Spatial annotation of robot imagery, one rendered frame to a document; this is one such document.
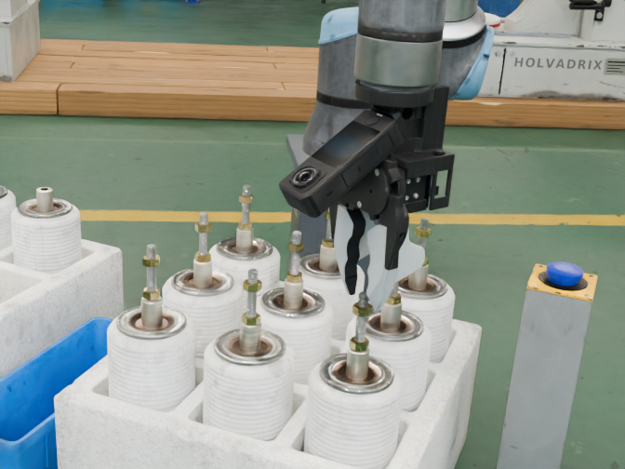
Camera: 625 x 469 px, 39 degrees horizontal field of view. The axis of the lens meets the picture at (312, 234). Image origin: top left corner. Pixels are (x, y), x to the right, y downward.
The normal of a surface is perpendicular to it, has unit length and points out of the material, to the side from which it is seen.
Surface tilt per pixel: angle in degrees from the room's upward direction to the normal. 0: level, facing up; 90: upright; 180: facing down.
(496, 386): 0
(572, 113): 90
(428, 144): 90
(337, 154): 32
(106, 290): 90
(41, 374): 88
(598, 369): 0
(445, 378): 0
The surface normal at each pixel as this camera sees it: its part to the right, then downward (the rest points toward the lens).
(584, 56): 0.13, 0.37
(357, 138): -0.38, -0.70
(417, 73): 0.43, 0.36
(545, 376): -0.36, 0.32
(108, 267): 0.91, 0.20
